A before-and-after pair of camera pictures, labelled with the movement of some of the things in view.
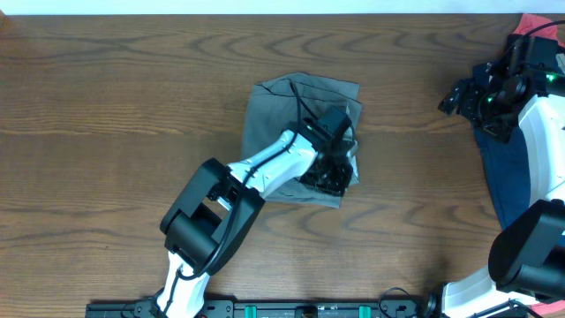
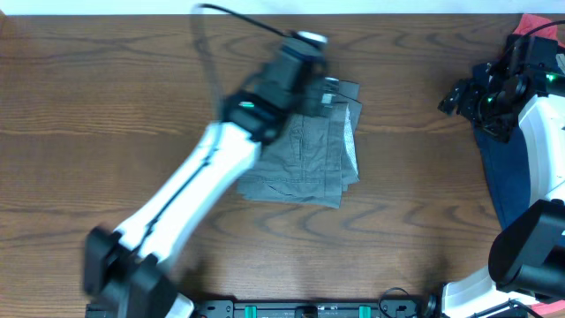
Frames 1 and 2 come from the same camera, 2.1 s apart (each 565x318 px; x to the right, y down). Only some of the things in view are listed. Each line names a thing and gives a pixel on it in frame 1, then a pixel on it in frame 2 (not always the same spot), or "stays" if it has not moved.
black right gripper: (474, 92) stays
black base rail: (218, 307) stays
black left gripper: (337, 191) → (315, 98)
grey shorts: (325, 109) stays
